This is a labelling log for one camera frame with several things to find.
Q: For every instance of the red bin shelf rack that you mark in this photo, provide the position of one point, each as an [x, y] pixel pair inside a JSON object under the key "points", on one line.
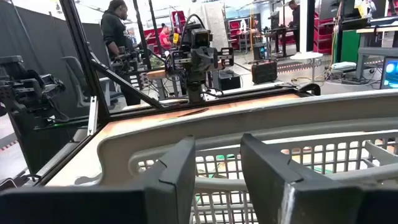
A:
{"points": [[323, 37]]}

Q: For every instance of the blue lit monitor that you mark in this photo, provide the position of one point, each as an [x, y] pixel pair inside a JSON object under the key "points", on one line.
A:
{"points": [[391, 73]]}

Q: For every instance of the silver metal bracket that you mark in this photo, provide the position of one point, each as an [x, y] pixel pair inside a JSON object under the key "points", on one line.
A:
{"points": [[92, 118]]}

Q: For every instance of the black box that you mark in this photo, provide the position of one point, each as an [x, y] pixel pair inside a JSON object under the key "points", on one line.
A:
{"points": [[229, 82]]}

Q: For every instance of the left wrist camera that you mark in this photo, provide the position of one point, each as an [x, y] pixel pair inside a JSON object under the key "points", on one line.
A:
{"points": [[200, 37]]}

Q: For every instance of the green panel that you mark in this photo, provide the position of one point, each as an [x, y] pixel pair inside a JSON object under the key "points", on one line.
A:
{"points": [[350, 46]]}

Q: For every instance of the grey office chair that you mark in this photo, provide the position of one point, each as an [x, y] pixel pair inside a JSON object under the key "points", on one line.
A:
{"points": [[76, 74]]}

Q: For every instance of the person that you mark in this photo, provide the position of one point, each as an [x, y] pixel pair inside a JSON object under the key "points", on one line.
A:
{"points": [[164, 39], [295, 18], [113, 31]]}

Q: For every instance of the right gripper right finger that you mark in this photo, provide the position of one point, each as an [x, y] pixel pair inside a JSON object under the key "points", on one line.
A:
{"points": [[273, 186]]}

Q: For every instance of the grey plastic cutlery basket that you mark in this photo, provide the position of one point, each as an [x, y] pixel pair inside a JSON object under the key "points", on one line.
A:
{"points": [[248, 115]]}

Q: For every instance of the black curtain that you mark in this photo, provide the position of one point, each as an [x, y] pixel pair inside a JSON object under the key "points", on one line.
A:
{"points": [[37, 37]]}

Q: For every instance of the black neighbouring robot arm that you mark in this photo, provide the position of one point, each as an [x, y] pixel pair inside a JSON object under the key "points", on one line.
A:
{"points": [[21, 87], [127, 60]]}

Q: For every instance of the white round table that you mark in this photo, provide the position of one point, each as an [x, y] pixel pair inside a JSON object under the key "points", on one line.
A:
{"points": [[306, 56]]}

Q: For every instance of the black aluminium table frame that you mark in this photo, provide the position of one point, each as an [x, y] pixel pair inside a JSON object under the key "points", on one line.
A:
{"points": [[85, 62]]}

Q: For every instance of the white flat device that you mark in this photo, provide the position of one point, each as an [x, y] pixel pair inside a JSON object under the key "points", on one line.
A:
{"points": [[343, 65]]}

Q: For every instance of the grey metal desk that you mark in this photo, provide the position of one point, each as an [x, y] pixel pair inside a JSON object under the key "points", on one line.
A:
{"points": [[373, 51]]}

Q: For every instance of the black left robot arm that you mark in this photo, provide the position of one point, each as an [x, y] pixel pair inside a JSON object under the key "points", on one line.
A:
{"points": [[196, 91]]}

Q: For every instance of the black equipment case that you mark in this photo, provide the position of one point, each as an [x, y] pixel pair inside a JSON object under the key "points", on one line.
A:
{"points": [[264, 73]]}

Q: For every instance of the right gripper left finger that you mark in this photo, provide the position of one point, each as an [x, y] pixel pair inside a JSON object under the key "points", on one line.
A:
{"points": [[174, 186]]}

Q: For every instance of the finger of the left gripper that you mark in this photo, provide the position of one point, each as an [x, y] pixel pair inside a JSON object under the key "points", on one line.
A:
{"points": [[196, 59], [209, 59]]}

